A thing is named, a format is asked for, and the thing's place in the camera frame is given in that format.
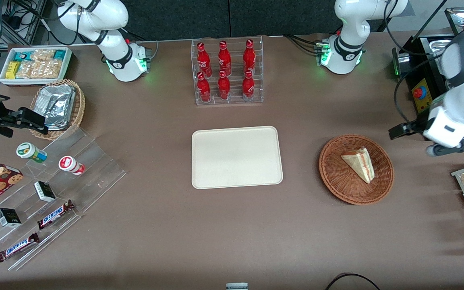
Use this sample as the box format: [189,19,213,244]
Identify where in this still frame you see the triangle sandwich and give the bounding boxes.
[340,147,375,184]

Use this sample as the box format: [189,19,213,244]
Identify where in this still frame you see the tan oval wicker basket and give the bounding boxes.
[30,79,86,141]

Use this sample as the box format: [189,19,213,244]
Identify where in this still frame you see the brown round wicker basket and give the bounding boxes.
[319,134,395,206]

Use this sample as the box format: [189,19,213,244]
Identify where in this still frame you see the cream plastic tray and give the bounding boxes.
[191,126,284,190]

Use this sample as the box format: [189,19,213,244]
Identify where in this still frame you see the silver foil pack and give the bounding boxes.
[35,84,76,131]

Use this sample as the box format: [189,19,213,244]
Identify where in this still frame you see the yellow emergency stop box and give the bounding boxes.
[411,77,434,114]

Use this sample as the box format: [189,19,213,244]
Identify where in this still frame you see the white bottle green lid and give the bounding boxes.
[16,142,48,164]

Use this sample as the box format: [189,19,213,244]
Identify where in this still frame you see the yellow snack packet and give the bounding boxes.
[6,61,21,80]

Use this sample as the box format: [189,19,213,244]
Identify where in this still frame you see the clear cracker bag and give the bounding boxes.
[40,59,62,79]
[16,60,42,79]
[32,49,56,62]

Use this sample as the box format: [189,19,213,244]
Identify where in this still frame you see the white bottle red lid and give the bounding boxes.
[58,155,86,176]

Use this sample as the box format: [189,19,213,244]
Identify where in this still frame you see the glass food display case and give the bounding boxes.
[391,7,464,141]

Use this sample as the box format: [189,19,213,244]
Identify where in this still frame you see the white rectangular snack bin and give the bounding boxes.
[0,47,73,87]

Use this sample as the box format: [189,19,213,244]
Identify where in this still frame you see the small black box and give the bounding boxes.
[0,208,22,228]
[33,181,57,203]

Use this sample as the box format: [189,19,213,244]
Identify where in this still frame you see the clear acrylic stepped shelf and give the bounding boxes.
[0,126,127,271]

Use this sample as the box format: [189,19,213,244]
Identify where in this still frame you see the stainless steel pan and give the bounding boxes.
[426,38,456,57]

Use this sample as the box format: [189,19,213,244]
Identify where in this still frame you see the snickers chocolate bar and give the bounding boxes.
[0,232,40,263]
[37,200,76,230]

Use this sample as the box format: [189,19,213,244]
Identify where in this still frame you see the red cola bottle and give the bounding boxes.
[243,39,257,75]
[217,41,232,77]
[197,72,212,102]
[242,70,256,102]
[197,42,213,78]
[217,70,231,101]

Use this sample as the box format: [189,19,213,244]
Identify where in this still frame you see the clear acrylic bottle rack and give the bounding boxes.
[191,35,264,106]

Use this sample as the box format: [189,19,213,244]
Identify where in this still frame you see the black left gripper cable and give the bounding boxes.
[394,50,448,124]

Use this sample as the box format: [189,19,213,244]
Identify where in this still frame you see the black cable bundle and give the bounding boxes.
[2,0,80,46]

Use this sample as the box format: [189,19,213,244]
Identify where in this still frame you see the aluminium frame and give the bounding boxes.
[0,0,48,46]

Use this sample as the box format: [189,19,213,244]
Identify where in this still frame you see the black left arm base cables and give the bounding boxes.
[283,33,323,57]

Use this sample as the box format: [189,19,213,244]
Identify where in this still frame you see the black arm base cables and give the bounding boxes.
[125,28,160,61]
[283,33,323,57]

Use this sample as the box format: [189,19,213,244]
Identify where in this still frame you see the black right arm base cables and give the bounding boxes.
[125,28,160,61]

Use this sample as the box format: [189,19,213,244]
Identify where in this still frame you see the black looped cable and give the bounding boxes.
[324,273,382,290]

